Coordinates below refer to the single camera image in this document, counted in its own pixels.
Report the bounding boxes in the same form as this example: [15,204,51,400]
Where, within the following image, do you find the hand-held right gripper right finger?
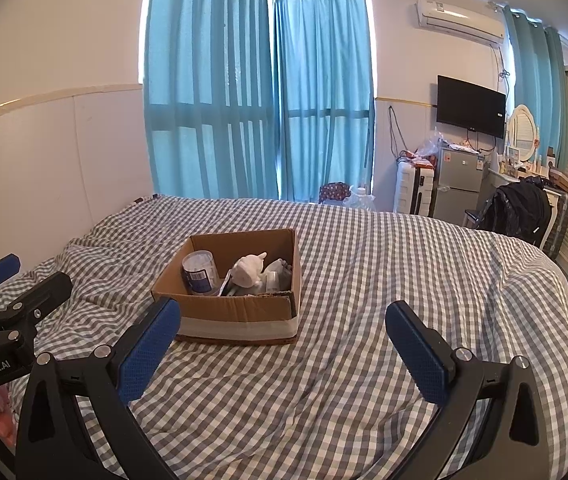
[384,300,553,480]

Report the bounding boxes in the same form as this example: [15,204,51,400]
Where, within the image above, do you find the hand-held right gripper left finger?
[14,296,183,480]

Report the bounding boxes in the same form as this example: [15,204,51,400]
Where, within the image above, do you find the clear cotton swab container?
[181,250,220,296]

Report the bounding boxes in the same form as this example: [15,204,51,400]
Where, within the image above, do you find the brown cardboard box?
[150,228,301,345]

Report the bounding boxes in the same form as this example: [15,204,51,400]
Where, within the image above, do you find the large white plush toy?
[227,252,270,289]

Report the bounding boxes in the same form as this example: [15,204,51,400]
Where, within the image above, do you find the white cream tube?
[266,268,293,292]

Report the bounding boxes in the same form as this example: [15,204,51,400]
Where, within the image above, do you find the grey checkered bed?
[0,194,568,480]

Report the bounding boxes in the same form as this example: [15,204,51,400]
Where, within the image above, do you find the dark chair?
[463,207,486,231]

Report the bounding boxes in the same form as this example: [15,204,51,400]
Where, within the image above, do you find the clear water bottle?
[344,187,378,213]

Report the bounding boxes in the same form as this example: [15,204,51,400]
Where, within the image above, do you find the white suitcase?
[394,160,438,217]

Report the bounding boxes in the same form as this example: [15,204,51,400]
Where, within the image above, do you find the black backpack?
[481,180,553,246]

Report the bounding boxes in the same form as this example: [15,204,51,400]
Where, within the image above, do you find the small grey fridge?
[433,146,488,224]

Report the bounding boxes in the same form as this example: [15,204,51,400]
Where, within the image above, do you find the dark patterned bag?
[319,182,354,205]

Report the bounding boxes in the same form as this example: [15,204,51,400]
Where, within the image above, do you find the plaid upright board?
[539,187,568,262]

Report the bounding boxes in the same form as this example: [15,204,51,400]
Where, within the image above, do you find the white vanity table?
[486,166,526,197]

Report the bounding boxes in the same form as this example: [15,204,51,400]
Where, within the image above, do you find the clear plastic bag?
[414,129,448,162]

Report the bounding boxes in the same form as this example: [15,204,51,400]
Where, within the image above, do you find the white oval vanity mirror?
[506,104,540,164]

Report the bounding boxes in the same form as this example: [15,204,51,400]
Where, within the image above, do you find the wide blue curtain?
[141,0,283,201]

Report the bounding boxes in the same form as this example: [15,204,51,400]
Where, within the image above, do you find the narrow blue curtain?
[272,0,378,204]

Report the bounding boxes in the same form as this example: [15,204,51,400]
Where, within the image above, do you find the blue curtain beside wardrobe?
[504,5,568,162]

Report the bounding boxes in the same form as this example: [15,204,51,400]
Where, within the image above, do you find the white air conditioner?
[414,0,507,45]

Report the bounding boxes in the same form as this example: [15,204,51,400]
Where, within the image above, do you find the black wall cable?
[388,105,408,161]

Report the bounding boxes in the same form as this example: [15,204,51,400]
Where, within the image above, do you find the black wall television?
[436,75,508,140]

